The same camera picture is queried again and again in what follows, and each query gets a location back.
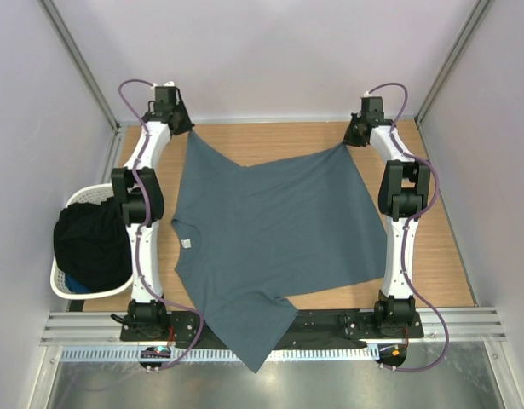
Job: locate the black t shirt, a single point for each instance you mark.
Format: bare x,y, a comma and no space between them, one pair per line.
91,245

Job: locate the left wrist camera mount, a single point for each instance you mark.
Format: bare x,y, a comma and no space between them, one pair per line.
166,84

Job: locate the white laundry basket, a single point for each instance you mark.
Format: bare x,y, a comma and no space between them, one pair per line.
94,194

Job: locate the aluminium rail frame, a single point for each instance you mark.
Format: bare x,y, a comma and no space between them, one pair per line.
463,324

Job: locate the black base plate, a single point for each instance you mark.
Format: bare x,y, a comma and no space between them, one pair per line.
311,330

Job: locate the right corner aluminium post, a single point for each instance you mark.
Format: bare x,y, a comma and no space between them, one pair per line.
460,44

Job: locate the corner aluminium post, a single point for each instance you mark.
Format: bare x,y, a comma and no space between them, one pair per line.
70,46
460,44

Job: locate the grey-blue t shirt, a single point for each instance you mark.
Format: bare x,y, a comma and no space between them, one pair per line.
254,236

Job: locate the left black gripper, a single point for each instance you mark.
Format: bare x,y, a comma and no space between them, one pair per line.
187,125

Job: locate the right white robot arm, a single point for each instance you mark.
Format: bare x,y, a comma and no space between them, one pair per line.
403,196

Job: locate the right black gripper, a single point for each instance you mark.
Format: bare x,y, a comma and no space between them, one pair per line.
348,137

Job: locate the blue garment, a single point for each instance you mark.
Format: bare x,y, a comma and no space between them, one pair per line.
75,286

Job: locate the white slotted cable duct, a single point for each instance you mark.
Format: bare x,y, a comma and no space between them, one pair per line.
147,354

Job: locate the left corner aluminium post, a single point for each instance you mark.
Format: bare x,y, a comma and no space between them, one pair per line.
70,46

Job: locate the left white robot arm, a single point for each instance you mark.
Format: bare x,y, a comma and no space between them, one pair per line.
141,205

